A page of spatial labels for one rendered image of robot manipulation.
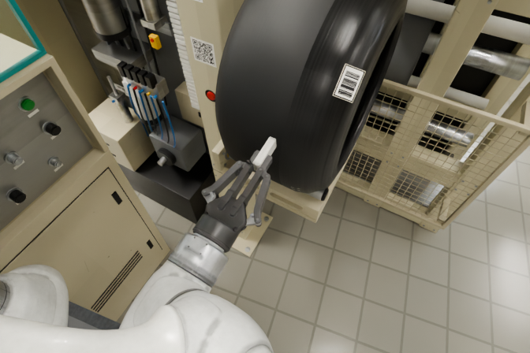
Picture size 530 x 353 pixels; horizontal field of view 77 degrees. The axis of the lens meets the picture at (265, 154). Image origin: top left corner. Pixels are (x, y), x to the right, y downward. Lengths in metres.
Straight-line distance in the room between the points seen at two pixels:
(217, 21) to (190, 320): 0.66
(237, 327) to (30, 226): 0.86
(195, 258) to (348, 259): 1.44
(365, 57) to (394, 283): 1.48
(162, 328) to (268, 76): 0.45
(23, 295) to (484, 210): 2.21
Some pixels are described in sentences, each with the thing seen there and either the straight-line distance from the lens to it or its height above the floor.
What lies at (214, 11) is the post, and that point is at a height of 1.35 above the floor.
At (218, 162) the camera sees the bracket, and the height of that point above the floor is 0.90.
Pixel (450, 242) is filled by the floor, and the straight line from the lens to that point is 2.18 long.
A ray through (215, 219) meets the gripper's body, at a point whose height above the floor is 1.25.
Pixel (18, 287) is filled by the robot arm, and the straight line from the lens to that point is 0.92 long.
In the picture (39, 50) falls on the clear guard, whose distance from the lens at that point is 1.00.
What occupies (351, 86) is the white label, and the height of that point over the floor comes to 1.37.
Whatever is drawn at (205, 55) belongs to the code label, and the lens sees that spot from 0.96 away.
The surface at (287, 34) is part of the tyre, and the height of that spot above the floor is 1.41.
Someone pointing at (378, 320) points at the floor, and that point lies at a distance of 1.88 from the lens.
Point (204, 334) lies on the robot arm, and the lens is 0.42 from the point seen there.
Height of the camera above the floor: 1.77
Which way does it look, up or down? 53 degrees down
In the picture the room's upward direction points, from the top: straight up
